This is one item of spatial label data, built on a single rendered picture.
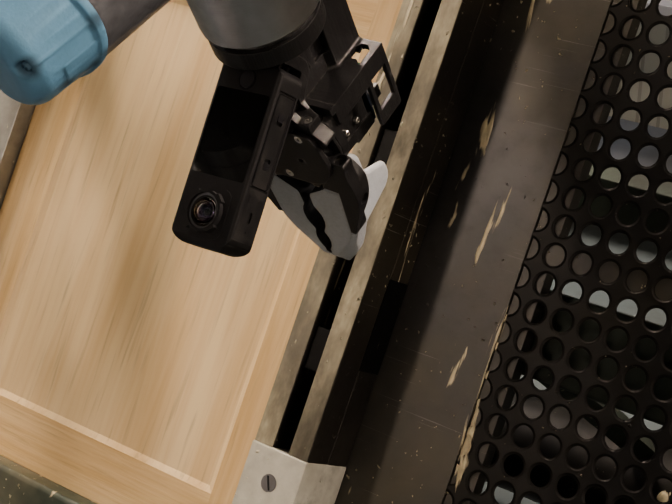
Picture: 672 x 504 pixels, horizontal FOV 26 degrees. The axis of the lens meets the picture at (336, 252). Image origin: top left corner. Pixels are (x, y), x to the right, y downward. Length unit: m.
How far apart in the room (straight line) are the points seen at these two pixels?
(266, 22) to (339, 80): 0.09
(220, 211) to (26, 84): 0.16
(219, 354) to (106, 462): 0.16
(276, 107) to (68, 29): 0.17
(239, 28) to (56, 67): 0.13
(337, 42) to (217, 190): 0.12
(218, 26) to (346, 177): 0.13
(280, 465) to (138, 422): 0.22
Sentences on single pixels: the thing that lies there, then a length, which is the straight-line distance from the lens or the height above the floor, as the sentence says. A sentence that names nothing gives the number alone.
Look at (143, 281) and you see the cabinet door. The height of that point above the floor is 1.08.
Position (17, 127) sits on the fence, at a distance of 1.61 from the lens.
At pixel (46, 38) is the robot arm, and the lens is 0.73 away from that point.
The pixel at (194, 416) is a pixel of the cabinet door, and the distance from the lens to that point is 1.42.
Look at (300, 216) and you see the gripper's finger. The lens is 0.96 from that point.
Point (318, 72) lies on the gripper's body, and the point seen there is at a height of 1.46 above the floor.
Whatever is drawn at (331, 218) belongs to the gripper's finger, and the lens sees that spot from 0.94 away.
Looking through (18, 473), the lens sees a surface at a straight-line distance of 1.51.
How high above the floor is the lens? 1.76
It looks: 27 degrees down
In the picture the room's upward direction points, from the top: straight up
